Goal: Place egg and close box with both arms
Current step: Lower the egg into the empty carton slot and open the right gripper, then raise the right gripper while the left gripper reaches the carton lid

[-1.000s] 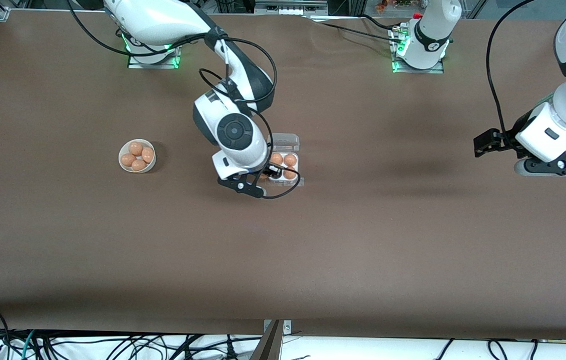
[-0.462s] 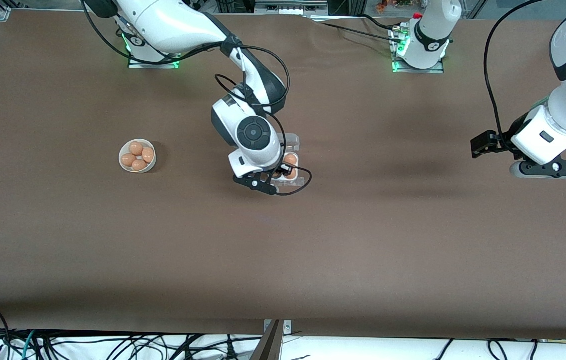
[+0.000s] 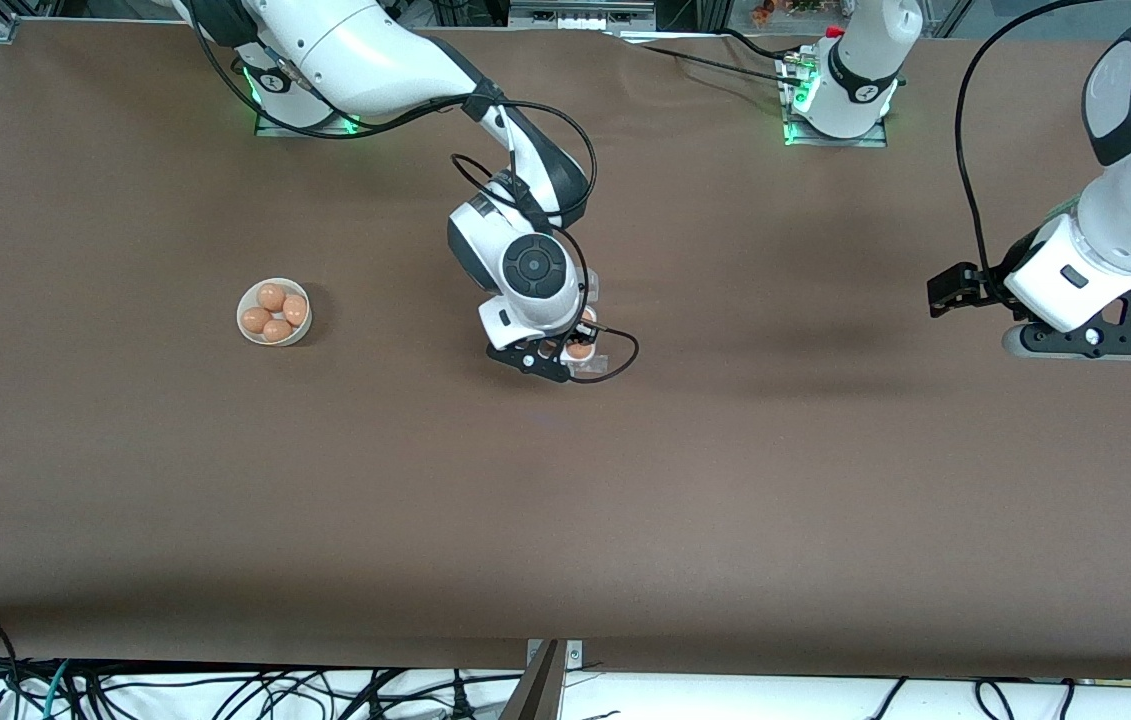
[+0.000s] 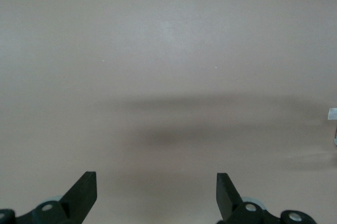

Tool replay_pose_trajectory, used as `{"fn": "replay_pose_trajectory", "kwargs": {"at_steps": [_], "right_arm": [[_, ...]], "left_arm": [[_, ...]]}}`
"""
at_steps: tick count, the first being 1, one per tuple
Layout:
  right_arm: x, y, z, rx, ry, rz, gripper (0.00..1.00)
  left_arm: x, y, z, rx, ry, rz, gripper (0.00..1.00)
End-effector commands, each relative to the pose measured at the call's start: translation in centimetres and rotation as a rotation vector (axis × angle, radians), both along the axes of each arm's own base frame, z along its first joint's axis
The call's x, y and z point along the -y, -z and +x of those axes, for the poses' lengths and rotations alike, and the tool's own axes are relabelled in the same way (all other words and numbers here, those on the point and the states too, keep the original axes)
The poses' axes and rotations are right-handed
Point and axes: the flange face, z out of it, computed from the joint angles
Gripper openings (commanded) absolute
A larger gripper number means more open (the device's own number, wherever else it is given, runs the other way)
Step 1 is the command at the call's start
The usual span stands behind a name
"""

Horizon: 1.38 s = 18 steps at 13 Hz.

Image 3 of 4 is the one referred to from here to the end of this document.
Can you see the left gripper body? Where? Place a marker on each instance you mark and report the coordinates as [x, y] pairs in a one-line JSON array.
[[987, 279]]

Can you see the clear plastic egg box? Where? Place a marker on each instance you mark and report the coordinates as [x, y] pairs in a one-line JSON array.
[[595, 368]]

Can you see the white bowl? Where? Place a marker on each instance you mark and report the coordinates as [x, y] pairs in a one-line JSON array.
[[247, 338]]

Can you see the orange and green object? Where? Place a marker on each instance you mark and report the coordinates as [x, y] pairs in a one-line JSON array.
[[775, 10]]

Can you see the black right camera bracket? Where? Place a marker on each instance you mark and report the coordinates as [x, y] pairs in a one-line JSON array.
[[515, 358]]

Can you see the black camera bracket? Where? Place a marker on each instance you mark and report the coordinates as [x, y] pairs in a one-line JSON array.
[[1125, 340], [515, 358]]

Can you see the black left camera bracket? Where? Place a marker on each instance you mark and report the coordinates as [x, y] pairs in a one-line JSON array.
[[1125, 340]]

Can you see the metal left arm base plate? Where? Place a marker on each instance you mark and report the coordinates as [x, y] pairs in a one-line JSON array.
[[875, 142]]

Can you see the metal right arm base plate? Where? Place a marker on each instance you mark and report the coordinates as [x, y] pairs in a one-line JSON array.
[[270, 130]]

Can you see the small metal bracket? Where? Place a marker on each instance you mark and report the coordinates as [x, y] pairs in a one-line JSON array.
[[573, 655]]

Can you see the aluminium frame corner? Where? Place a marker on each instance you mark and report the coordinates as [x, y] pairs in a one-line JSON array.
[[3, 25]]

